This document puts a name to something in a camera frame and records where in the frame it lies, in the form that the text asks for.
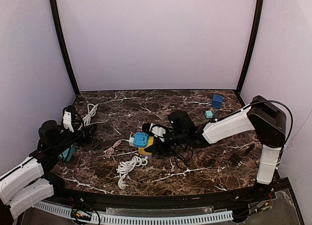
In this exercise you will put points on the left black frame post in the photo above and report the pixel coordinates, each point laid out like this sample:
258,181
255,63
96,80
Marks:
63,47

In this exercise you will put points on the right black frame post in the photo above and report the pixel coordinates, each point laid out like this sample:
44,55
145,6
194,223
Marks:
251,44

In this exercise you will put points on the black front aluminium rail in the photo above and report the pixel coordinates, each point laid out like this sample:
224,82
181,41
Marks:
233,199

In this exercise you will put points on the blue adapter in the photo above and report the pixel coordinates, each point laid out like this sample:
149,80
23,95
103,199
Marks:
140,140

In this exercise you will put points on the black frame post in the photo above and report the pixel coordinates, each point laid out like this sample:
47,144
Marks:
251,44
63,47

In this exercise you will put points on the yellow cube socket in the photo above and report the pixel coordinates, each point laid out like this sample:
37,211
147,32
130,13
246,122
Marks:
142,151

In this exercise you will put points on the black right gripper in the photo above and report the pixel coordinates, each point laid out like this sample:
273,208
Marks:
158,143

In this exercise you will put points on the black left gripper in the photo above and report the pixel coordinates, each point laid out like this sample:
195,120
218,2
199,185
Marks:
86,131

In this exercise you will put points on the teal small charger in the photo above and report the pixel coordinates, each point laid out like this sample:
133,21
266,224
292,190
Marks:
209,114

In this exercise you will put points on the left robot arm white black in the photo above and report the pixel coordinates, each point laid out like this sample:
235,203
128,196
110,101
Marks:
32,180

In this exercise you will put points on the white charger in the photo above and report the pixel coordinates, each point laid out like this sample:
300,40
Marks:
131,141

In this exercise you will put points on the dark blue cube socket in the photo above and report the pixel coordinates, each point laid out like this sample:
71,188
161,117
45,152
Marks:
217,101

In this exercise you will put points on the purple power strip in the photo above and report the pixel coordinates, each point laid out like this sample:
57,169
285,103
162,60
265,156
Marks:
146,156

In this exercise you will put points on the teal power strip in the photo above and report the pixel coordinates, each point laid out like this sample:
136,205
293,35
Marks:
67,155

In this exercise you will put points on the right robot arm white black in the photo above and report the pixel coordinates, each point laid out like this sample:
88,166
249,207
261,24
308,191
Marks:
261,115

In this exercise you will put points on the black plug adapter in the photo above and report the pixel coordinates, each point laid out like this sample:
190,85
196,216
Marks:
236,160

